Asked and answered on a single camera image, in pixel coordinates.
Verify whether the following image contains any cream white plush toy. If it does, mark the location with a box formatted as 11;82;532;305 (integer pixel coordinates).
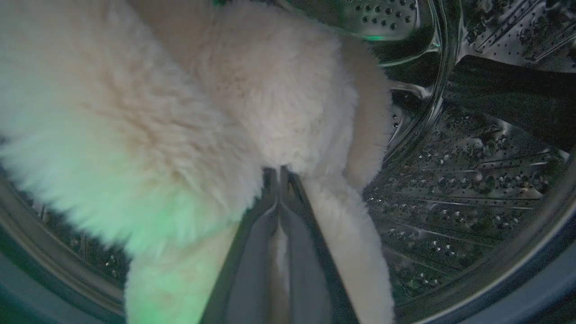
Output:
0;0;396;324

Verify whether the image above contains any grey rubber door gasket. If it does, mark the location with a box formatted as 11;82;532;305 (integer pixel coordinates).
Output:
0;216;576;324

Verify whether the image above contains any steel perforated washing machine drum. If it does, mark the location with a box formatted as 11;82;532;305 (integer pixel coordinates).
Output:
0;0;576;324

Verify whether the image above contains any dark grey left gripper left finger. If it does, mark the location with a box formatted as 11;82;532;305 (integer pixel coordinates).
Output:
200;167;280;324

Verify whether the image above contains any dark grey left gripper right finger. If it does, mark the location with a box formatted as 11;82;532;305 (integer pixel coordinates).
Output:
279;166;360;324

